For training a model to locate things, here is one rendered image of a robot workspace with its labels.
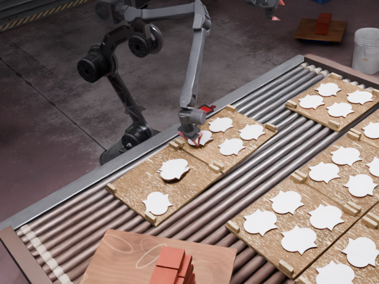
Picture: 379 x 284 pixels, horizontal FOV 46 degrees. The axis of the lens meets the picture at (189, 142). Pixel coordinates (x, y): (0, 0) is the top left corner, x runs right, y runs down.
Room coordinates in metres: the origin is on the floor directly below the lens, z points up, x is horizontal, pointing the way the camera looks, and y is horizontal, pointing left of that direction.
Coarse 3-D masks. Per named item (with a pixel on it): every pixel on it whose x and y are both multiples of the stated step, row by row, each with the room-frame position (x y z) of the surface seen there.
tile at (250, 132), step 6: (246, 126) 1.84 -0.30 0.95; (252, 126) 1.84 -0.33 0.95; (258, 126) 1.83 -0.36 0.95; (240, 132) 1.81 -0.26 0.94; (246, 132) 1.79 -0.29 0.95; (252, 132) 1.79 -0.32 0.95; (258, 132) 1.78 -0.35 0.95; (264, 132) 1.78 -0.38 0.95; (246, 138) 1.75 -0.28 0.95; (252, 138) 1.74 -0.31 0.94
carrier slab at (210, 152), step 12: (240, 120) 1.92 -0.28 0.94; (252, 120) 1.90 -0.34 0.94; (228, 132) 1.82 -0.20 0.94; (276, 132) 1.78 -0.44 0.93; (216, 144) 1.74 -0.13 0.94; (252, 144) 1.70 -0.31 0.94; (192, 156) 1.68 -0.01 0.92; (204, 156) 1.65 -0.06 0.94; (216, 156) 1.64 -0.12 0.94; (228, 156) 1.64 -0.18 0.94; (240, 156) 1.63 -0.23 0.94; (228, 168) 1.55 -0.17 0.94
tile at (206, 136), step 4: (204, 132) 1.82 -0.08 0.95; (208, 132) 1.82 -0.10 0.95; (204, 136) 1.79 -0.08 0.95; (208, 136) 1.78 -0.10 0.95; (188, 140) 1.77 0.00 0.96; (196, 140) 1.76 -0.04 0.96; (200, 140) 1.76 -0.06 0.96; (204, 140) 1.75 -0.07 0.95; (208, 140) 1.75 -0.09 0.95; (212, 140) 1.76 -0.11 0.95; (192, 144) 1.73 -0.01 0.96; (200, 144) 1.73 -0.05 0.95; (204, 144) 1.73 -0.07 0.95
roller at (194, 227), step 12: (324, 132) 1.76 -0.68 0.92; (312, 144) 1.69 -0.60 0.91; (288, 156) 1.61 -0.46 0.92; (276, 168) 1.54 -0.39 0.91; (252, 180) 1.47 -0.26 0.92; (264, 180) 1.48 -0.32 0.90; (240, 192) 1.40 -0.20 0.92; (228, 204) 1.35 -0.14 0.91; (204, 216) 1.28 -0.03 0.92; (216, 216) 1.30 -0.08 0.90; (192, 228) 1.23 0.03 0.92
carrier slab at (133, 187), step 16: (160, 160) 1.66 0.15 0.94; (192, 160) 1.64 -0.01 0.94; (128, 176) 1.57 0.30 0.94; (144, 176) 1.56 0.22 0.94; (160, 176) 1.54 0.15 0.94; (192, 176) 1.52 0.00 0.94; (208, 176) 1.51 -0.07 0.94; (128, 192) 1.46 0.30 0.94; (144, 192) 1.45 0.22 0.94; (160, 192) 1.44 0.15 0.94; (176, 192) 1.43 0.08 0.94; (192, 192) 1.42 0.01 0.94; (144, 208) 1.35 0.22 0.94; (176, 208) 1.33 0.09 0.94; (160, 224) 1.26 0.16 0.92
